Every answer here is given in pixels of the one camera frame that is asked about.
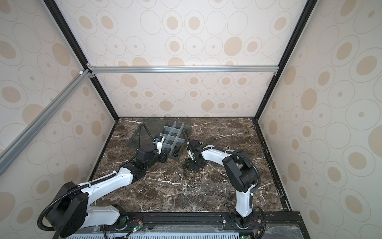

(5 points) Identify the clear compartment organizer box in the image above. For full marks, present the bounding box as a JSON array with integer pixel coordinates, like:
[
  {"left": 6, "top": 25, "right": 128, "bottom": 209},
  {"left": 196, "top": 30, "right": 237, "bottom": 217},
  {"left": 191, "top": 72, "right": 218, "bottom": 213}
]
[{"left": 130, "top": 118, "right": 191, "bottom": 160}]

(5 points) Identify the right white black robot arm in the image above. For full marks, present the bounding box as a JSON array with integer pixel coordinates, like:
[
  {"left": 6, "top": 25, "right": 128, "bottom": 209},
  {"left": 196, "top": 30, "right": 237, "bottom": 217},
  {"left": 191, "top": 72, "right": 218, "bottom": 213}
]
[{"left": 183, "top": 139, "right": 261, "bottom": 228}]

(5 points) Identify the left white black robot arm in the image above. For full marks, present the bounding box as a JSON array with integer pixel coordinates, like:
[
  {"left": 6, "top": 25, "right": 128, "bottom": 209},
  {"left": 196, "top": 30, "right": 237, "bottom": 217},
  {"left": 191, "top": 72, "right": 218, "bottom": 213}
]
[{"left": 37, "top": 149, "right": 168, "bottom": 238}]

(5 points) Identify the pile of black screws nuts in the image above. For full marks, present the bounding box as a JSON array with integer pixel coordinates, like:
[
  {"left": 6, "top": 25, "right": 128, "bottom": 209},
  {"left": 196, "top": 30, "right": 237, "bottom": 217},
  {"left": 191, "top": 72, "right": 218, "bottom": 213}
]
[{"left": 182, "top": 158, "right": 208, "bottom": 171}]

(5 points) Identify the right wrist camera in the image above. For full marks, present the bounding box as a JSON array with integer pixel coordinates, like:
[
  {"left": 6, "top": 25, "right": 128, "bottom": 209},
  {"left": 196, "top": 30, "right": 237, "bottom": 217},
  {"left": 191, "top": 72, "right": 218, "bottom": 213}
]
[{"left": 187, "top": 139, "right": 201, "bottom": 151}]

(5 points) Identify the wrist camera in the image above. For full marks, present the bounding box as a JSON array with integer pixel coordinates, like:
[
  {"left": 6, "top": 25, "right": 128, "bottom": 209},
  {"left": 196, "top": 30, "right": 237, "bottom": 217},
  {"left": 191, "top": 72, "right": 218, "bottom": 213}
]
[
  {"left": 153, "top": 135, "right": 165, "bottom": 154},
  {"left": 187, "top": 139, "right": 201, "bottom": 151}
]

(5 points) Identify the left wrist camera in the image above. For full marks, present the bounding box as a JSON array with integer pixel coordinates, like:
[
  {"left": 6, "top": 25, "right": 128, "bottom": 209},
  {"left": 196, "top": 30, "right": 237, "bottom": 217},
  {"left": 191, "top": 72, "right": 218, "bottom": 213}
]
[{"left": 153, "top": 135, "right": 165, "bottom": 154}]

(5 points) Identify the horizontal aluminium frame bar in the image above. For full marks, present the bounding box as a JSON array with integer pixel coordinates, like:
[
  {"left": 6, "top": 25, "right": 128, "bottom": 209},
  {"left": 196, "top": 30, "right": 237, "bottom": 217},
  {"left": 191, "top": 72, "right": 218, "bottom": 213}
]
[{"left": 90, "top": 65, "right": 279, "bottom": 74}]

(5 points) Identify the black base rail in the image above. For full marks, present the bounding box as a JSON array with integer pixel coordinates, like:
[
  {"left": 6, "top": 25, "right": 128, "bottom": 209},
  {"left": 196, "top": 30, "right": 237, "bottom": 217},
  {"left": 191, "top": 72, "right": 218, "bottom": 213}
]
[{"left": 69, "top": 211, "right": 310, "bottom": 239}]

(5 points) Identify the diagonal aluminium frame bar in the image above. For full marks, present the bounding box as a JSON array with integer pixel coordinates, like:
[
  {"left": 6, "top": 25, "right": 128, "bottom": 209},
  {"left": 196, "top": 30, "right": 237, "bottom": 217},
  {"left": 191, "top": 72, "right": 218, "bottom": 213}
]
[{"left": 1, "top": 69, "right": 90, "bottom": 174}]

